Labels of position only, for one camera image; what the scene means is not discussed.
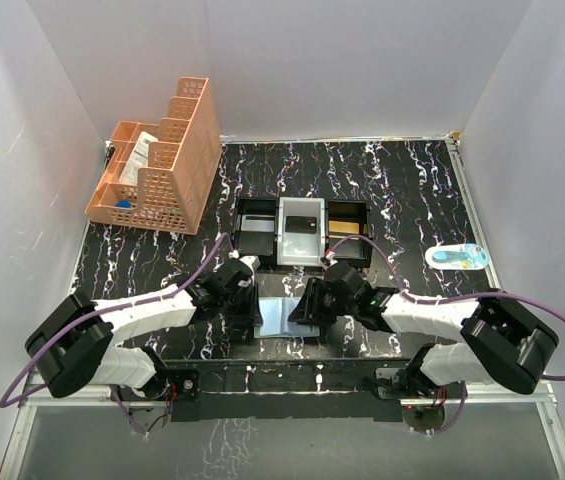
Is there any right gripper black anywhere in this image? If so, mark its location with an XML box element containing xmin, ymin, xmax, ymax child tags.
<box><xmin>289</xmin><ymin>277</ymin><xmax>357</xmax><ymax>326</ymax></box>

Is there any green card holder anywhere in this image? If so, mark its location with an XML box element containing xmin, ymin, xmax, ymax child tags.
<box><xmin>254</xmin><ymin>297</ymin><xmax>320</xmax><ymax>339</ymax></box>

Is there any black bin with white card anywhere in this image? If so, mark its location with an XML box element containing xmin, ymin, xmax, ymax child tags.
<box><xmin>231</xmin><ymin>197</ymin><xmax>279</xmax><ymax>268</ymax></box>

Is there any black bin with gold card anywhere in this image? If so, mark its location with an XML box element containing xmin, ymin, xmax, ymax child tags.
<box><xmin>327</xmin><ymin>200</ymin><xmax>373</xmax><ymax>269</ymax></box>

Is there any patterned silver card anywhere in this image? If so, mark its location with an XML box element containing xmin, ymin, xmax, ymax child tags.
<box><xmin>240</xmin><ymin>214</ymin><xmax>275</xmax><ymax>233</ymax></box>

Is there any white plastic bin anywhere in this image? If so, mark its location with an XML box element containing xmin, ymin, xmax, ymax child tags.
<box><xmin>277</xmin><ymin>197</ymin><xmax>326</xmax><ymax>267</ymax></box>

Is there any peach plastic desk organizer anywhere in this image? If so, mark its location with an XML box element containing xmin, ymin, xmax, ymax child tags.
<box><xmin>85</xmin><ymin>77</ymin><xmax>222</xmax><ymax>235</ymax></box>

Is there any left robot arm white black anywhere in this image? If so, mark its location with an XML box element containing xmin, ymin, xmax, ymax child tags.
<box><xmin>25</xmin><ymin>255</ymin><xmax>260</xmax><ymax>399</ymax></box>

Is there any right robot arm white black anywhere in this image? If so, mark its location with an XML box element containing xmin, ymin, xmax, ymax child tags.
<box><xmin>289</xmin><ymin>262</ymin><xmax>559</xmax><ymax>397</ymax></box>

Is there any gold card in black bin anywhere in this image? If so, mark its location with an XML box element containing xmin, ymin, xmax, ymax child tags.
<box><xmin>329</xmin><ymin>221</ymin><xmax>360</xmax><ymax>236</ymax></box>

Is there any black card in white bin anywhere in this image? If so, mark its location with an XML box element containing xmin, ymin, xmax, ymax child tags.
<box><xmin>284</xmin><ymin>215</ymin><xmax>318</xmax><ymax>235</ymax></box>

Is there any blue white oval package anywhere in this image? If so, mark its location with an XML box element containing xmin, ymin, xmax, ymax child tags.
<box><xmin>425</xmin><ymin>243</ymin><xmax>490</xmax><ymax>271</ymax></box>

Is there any blue small object in organizer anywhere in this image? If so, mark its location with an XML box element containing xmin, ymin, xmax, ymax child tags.
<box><xmin>115</xmin><ymin>200</ymin><xmax>135</xmax><ymax>210</ymax></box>

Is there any white paper packet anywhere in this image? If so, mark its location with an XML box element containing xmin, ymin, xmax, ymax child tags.
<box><xmin>119</xmin><ymin>131</ymin><xmax>158</xmax><ymax>185</ymax></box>

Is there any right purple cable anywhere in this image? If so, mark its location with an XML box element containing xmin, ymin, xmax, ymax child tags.
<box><xmin>326</xmin><ymin>234</ymin><xmax>565</xmax><ymax>436</ymax></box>

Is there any purple cable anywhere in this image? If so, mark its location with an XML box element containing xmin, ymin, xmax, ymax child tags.
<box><xmin>326</xmin><ymin>234</ymin><xmax>565</xmax><ymax>436</ymax></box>
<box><xmin>0</xmin><ymin>232</ymin><xmax>236</xmax><ymax>441</ymax></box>

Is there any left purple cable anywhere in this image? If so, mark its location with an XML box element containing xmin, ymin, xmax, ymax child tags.
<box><xmin>0</xmin><ymin>232</ymin><xmax>236</xmax><ymax>441</ymax></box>

